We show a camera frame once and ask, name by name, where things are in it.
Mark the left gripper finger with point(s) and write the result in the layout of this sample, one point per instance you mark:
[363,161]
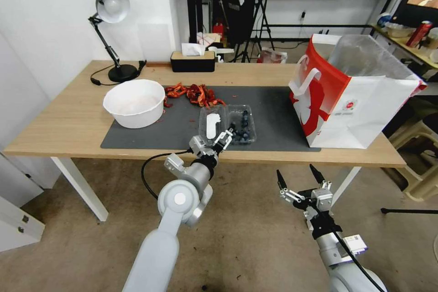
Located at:
[224,135]
[227,141]

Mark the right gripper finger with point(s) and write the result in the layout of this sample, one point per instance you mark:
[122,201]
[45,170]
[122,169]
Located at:
[319,175]
[282,186]

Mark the clear takeout container with blueberries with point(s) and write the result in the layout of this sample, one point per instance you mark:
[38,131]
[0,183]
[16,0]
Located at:
[244,124]

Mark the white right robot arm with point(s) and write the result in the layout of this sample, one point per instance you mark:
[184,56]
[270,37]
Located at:
[333,251]

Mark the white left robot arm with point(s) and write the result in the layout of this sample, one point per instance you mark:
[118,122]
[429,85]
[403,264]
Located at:
[178,199]

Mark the red and white takeout bag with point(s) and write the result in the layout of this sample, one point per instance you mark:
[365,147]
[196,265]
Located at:
[356,110]

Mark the black tissue box wooden lid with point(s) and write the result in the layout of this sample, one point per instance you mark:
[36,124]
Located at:
[193,63]

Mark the red plastic bag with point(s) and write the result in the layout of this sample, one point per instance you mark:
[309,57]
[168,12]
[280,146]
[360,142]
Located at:
[272,56]

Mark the dark grey desk mat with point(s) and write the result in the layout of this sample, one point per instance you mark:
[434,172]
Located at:
[273,124]

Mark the white round bowl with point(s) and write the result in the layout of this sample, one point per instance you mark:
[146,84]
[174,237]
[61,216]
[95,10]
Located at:
[135,107]

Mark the black floor stand bar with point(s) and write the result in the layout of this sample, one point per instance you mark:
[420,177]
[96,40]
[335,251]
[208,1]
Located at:
[410,210]

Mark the white tissue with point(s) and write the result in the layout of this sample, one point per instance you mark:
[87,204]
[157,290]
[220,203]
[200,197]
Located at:
[191,49]

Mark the brown cardboard box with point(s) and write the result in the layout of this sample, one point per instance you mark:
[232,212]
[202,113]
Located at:
[208,38]

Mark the beige plastic stool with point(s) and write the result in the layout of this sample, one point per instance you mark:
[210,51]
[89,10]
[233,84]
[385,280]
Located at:
[422,168]

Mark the red fire extinguisher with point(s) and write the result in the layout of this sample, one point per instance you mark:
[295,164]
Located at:
[219,29]

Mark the black tripod stand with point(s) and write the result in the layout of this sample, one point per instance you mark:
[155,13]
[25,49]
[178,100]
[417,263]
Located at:
[261,15]

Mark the wooden table with white legs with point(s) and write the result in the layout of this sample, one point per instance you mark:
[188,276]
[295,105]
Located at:
[78,114]

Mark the yellow side table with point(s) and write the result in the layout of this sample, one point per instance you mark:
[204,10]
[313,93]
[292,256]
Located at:
[407,44]

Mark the black desk lamp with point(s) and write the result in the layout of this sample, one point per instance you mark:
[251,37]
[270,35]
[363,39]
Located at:
[113,3]

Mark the red drink can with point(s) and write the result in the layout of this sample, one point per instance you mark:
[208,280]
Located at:
[419,33]

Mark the white cabinet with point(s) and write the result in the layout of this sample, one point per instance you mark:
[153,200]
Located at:
[13,203]

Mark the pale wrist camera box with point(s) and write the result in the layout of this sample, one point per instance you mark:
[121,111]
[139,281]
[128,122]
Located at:
[321,199]
[197,145]

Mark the black metal frame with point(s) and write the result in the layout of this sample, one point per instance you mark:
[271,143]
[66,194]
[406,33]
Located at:
[195,1]

